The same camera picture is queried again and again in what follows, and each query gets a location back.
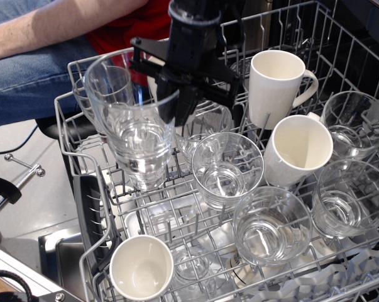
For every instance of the person forearm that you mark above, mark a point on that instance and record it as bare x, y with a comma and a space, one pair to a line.
59, 21

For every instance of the blue jeans leg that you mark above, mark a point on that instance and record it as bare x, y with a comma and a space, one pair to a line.
29, 82

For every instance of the tilted white mug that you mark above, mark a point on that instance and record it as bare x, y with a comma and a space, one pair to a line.
298, 146

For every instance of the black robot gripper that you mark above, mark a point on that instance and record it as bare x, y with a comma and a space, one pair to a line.
187, 60

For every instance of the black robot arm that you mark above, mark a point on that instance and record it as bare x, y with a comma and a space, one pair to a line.
195, 7

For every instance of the clear glass cup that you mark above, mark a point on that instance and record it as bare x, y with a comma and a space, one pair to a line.
105, 94
226, 166
352, 119
207, 119
143, 141
345, 201
271, 227

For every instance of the tall white mug with handle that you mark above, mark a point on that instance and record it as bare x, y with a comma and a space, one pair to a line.
279, 81

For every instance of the white cup front left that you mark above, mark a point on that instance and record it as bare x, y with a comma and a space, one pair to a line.
141, 268

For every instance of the small clear glass front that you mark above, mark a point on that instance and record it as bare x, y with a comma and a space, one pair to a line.
191, 265

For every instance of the red shirt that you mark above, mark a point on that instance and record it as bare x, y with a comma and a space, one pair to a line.
150, 21

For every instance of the white mug behind gripper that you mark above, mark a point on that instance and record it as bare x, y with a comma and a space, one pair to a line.
152, 79

